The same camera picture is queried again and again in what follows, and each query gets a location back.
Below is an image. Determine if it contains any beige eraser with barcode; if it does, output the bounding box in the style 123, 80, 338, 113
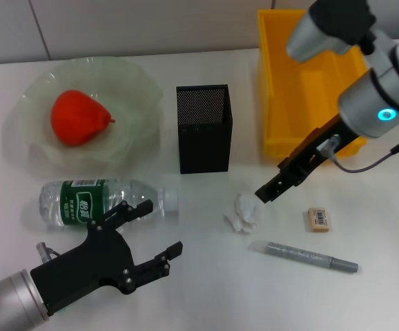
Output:
306, 208, 333, 234

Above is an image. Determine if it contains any grey cable silver plug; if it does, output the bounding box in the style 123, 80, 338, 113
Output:
318, 133, 399, 173
36, 243, 61, 265

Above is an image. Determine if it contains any clear green-label water bottle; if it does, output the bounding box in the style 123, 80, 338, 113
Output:
39, 178, 180, 230

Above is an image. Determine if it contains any black mesh pen holder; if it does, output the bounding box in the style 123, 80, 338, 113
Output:
175, 83, 233, 174

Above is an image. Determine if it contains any red-orange fruit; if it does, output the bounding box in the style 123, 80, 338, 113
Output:
50, 90, 117, 148

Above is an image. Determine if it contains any yellow plastic bin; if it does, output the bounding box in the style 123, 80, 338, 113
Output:
256, 9, 369, 165

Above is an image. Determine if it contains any grey marker pen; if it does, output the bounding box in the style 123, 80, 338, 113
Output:
248, 240, 359, 274

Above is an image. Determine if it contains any white paper ball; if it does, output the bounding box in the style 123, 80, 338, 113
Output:
223, 192, 262, 234

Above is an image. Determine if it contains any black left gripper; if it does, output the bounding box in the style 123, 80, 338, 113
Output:
30, 199, 184, 317

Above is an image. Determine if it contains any pale green glass fruit plate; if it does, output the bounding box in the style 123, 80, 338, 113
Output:
4, 57, 164, 175

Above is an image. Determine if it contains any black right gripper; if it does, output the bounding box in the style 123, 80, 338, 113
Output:
254, 115, 360, 204

